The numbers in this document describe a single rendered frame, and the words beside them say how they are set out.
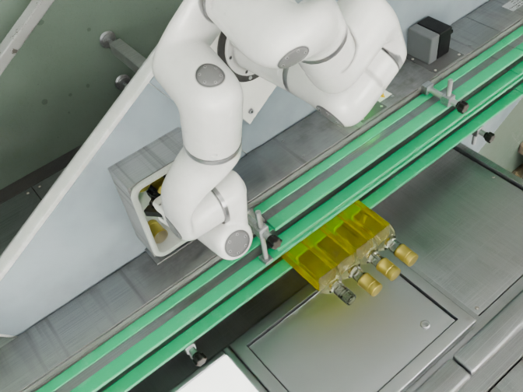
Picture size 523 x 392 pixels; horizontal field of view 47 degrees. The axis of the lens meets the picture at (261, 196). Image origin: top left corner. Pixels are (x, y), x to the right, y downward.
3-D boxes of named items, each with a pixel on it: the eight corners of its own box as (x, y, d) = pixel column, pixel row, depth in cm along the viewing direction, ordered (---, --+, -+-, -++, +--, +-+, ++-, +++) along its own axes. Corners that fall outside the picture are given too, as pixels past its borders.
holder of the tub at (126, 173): (143, 250, 138) (160, 271, 133) (107, 167, 117) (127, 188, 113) (202, 211, 144) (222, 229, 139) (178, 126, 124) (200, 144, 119)
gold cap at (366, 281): (357, 287, 134) (371, 299, 132) (357, 278, 131) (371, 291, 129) (368, 278, 135) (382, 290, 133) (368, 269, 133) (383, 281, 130)
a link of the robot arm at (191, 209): (218, 105, 88) (219, 183, 106) (144, 147, 83) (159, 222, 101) (254, 141, 85) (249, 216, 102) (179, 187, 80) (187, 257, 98)
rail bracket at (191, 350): (167, 339, 141) (199, 379, 133) (160, 324, 136) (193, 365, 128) (180, 329, 142) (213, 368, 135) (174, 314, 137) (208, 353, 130)
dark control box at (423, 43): (405, 52, 162) (429, 65, 157) (406, 26, 156) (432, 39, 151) (425, 40, 165) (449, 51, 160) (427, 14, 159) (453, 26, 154)
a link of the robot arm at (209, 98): (297, 121, 87) (240, 58, 93) (315, 5, 69) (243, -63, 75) (202, 171, 81) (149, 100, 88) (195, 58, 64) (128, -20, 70)
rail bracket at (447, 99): (417, 93, 153) (459, 117, 145) (419, 69, 147) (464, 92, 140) (427, 86, 154) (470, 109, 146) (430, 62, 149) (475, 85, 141)
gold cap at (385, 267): (375, 272, 136) (389, 284, 133) (376, 262, 133) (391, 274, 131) (386, 264, 137) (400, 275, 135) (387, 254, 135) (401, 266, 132)
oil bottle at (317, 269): (268, 246, 146) (327, 301, 134) (265, 231, 142) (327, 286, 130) (285, 233, 148) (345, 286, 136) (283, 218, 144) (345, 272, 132)
